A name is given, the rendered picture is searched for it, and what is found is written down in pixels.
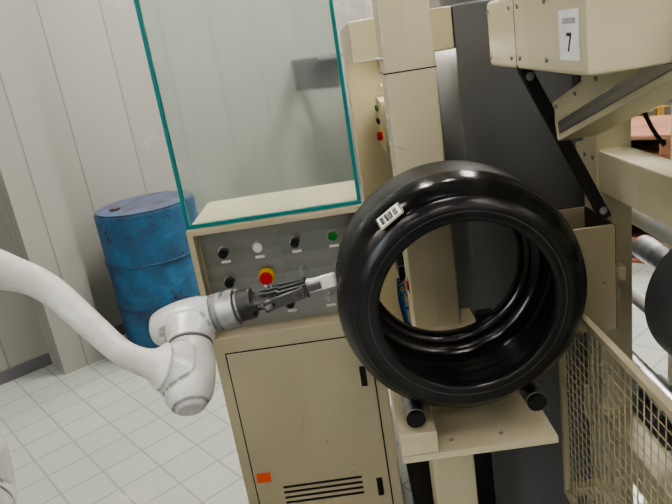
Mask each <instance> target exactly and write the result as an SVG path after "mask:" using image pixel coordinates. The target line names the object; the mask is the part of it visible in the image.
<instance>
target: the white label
mask: <svg viewBox="0 0 672 504"><path fill-rule="evenodd" d="M403 213H404V211H403V209H402V208H401V206H400V205H399V203H398V202H396V203H395V204H394V205H393V206H391V207H390V208H389V209H388V210H387V211H385V212H384V213H383V214H382V215H381V216H379V217H378V218H377V219H376V222H377V223H378V225H379V227H380V228H381V230H383V229H384V228H386V227H387V226H388V225H389V224H390V223H392V222H393V221H394V220H395V219H397V218H398V217H399V216H400V215H401V214H403Z"/></svg>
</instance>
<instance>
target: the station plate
mask: <svg viewBox="0 0 672 504"><path fill-rule="evenodd" d="M558 22H559V47H560V60H571V61H580V42H579V9H578V8H573V9H566V10H560V11H558Z"/></svg>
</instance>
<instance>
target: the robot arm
mask: <svg viewBox="0 0 672 504"><path fill-rule="evenodd" d="M334 286H337V279H336V276H335V273H334V272H331V273H328V274H324V275H321V276H317V277H314V278H310V279H307V280H306V277H303V278H299V279H294V280H289V281H284V282H279V283H270V284H268V285H267V287H268V288H263V289H261V290H260V291H257V292H253V291H252V289H251V288H250V287H247V288H243V289H240V290H236V291H235V292H234V291H233V290H232V289H229V290H225V291H222V292H218V293H213V294H211V295H207V296H194V297H190V298H186V299H182V300H179V301H176V302H174V303H171V304H169V305H167V306H165V307H163V308H161V309H159V310H157V311H156V312H155V313H153V314H152V316H151V317H150V320H149V333H150V336H151V339H152V341H153V342H154V343H155V344H156V345H159V346H160V347H158V348H154V349H150V348H144V347H141V346H138V345H136V344H134V343H132V342H130V341H129V340H127V339H126V338H125V337H124V336H123V335H121V334H120V333H119V332H118V331H117V330H116V329H115V328H114V327H113V326H112V325H111V324H110V323H109V322H108V321H107V320H105V319H104V318H103V317H102V316H101V315H100V314H99V313H98V312H97V311H96V310H95V309H94V308H93V307H92V306H91V305H90V304H89V303H88V302H87V301H86V300H85V299H83V298H82V297H81V296H80V295H79V294H78V293H77V292H76V291H75V290H74V289H73V288H72V287H71V286H69V285H68V284H67V283H66V282H64V281H63V280H62V279H60V278H59V277H58V276H56V275H55V274H53V273H51V272H50V271H48V270H46V269H44V268H42V267H41V266H38V265H36V264H34V263H32V262H30V261H27V260H25V259H23V258H20V257H18V256H16V255H13V254H11V253H9V252H7V251H4V250H2V249H0V290H4V291H12V292H17V293H22V294H25V295H28V296H30V297H32V298H34V299H36V300H38V301H40V302H41V303H43V304H44V305H45V306H47V307H48V308H49V309H51V310H52V311H53V312H54V313H55V314H57V315H58V316H59V317H60V318H61V319H62V320H63V321H65V322H66V323H67V324H68V325H69V326H70V327H72V328H73V329H74V330H75V331H76V332H77V333H78V334H80V335H81V336H82V337H83V338H84V339H85V340H86V341H88V342H89V343H90V344H91V345H92V346H93V347H94V348H96V349H97V350H98V351H99V352H100V353H101V354H103V355H104V356H105V357H106V358H108V359H109V360H110V361H111V362H113V363H114V364H116V365H117V366H119V367H121V368H123V369H125V370H126V371H129V372H131V373H133V374H136V375H138V376H140V377H143V378H145V379H146V380H148V381H149V383H150V384H151V387H152V389H154V390H157V391H158V392H159V393H160V394H161V395H162V396H163V397H165V403H166V404H167V406H168V407H169V408H170V410H171V411H172V412H173V413H175V414H178V415H180V416H192V415H196V414H198V413H200V412H202V411H203V410H204V409H205V407H206V406H207V405H208V403H209V402H210V400H211V399H212V396H213V392H214V387H215V379H216V360H215V354H214V348H213V343H214V339H215V335H216V333H218V332H220V331H225V330H227V329H231V328H234V327H238V326H241V325H242V323H243V321H248V320H252V319H255V318H257V317H258V315H259V311H261V310H265V312H266V313H270V312H271V311H273V310H275V309H278V308H280V307H283V306H286V305H288V304H291V303H293V302H296V301H299V300H301V299H304V298H306V295H307V297H308V298H309V297H310V294H309V293H313V292H316V291H320V290H323V289H327V288H330V287H334ZM0 504H17V486H16V478H15V473H14V469H13V466H12V462H11V458H10V454H9V451H8V447H7V444H6V441H5V439H3V438H2V437H0Z"/></svg>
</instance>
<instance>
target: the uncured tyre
mask: <svg viewBox="0 0 672 504"><path fill-rule="evenodd" d="M396 202H398V203H399V205H400V206H401V208H402V209H403V211H404V213H403V214H401V215H400V216H399V217H398V218H397V219H395V220H394V221H393V222H392V223H390V224H389V225H388V226H387V227H386V228H384V229H383V230H381V228H380V227H379V225H378V223H377V222H376V219H377V218H378V217H379V216H381V215H382V214H383V213H384V212H385V211H387V210H388V209H389V208H390V207H391V206H393V205H394V204H395V203H396ZM466 221H484V222H491V223H496V224H500V225H503V226H506V227H509V228H511V229H512V231H513V233H514V236H515V239H516V244H517V251H518V262H517V269H516V273H515V277H514V280H513V282H512V285H511V287H510V289H509V291H508V292H507V294H506V296H505V297H504V298H503V300H502V301H501V302H500V303H499V305H498V306H497V307H496V308H495V309H494V310H492V311H491V312H490V313H489V314H488V315H486V316H485V317H483V318H482V319H480V320H478V321H477V322H475V323H472V324H470V325H468V326H465V327H462V328H458V329H453V330H446V331H432V330H425V329H420V328H417V327H414V326H411V325H409V324H407V323H405V322H403V321H401V320H400V319H398V318H397V317H395V316H394V315H393V314H392V313H390V312H389V311H388V310H387V309H386V308H385V306H384V305H383V304H382V303H381V301H380V300H379V299H380V293H381V289H382V286H383V283H384V280H385V278H386V276H387V274H388V272H389V270H390V268H391V267H392V265H393V264H394V262H395V261H396V259H397V258H398V257H399V256H400V255H401V253H402V252H403V251H404V250H405V249H406V248H407V247H408V246H410V245H411V244H412V243H413V242H415V241H416V240H417V239H419V238H420V237H422V236H423V235H425V234H427V233H429V232H431V231H433V230H435V229H437V228H440V227H443V226H446V225H449V224H453V223H458V222H466ZM336 279H337V299H338V311H339V317H340V321H341V322H342V323H343V327H344V330H345V333H346V336H347V337H346V336H345V337H346V339H347V341H348V343H349V345H350V347H351V349H352V351H353V352H354V354H355V355H356V357H357V358H358V359H359V361H360V362H361V363H362V364H363V366H364V367H365V368H366V369H367V370H368V371H369V372H370V373H371V374H372V375H373V376H374V377H375V378H376V379H377V380H378V381H379V382H381V383H382V384H383V385H384V386H386V387H387V388H389V389H390V390H392V391H394V392H395V393H397V394H399V395H401V396H403V397H405V398H408V399H410V400H413V401H416V402H419V403H422V404H426V405H431V406H437V407H445V408H466V407H475V406H481V405H486V404H490V403H493V402H497V401H500V400H502V399H505V398H508V397H510V396H512V395H514V394H516V393H518V392H520V391H522V390H524V389H525V388H527V387H529V386H530V385H532V384H533V383H535V382H536V381H537V380H539V379H540V378H541V377H542V376H544V375H545V374H546V373H547V372H548V371H549V370H550V369H551V368H552V367H553V366H554V365H555V364H556V363H557V362H558V361H559V359H560V358H561V357H562V356H563V354H564V353H565V352H566V350H567V349H568V347H569V346H570V344H571V342H572V340H573V339H574V337H575V335H576V333H577V330H578V328H579V326H580V323H581V320H582V317H583V313H584V309H585V304H586V297H587V274H586V267H585V262H584V258H583V255H582V251H581V248H580V245H579V243H578V240H577V238H576V236H575V234H574V232H573V230H572V228H571V226H570V225H569V223H568V222H567V220H566V219H565V218H564V216H563V215H562V214H561V213H560V211H559V210H558V209H557V208H556V207H555V206H554V205H553V204H552V203H551V202H550V201H548V200H547V199H546V198H545V197H543V196H542V195H541V194H539V193H538V192H536V191H535V190H533V189H532V188H530V187H529V186H527V185H526V184H525V183H523V182H522V181H520V180H519V179H517V178H516V177H514V176H512V175H511V174H509V173H507V172H505V171H503V170H501V169H498V168H496V167H493V166H490V165H487V164H483V163H478V162H472V161H463V160H448V161H438V162H432V163H428V164H424V165H420V166H417V167H414V168H412V169H409V170H407V171H405V172H402V173H400V174H398V175H397V176H395V177H393V178H391V179H390V180H388V181H387V182H385V183H384V184H383V185H381V186H380V187H379V188H377V189H376V190H375V191H374V192H373V193H372V194H371V195H370V196H369V197H368V198H367V199H366V200H365V201H364V202H363V203H362V205H361V206H360V207H359V208H358V210H357V211H356V213H355V214H354V216H353V217H352V219H351V220H350V222H349V224H348V226H347V228H346V230H345V233H344V235H343V238H342V241H341V244H340V247H339V252H338V257H337V266H336Z"/></svg>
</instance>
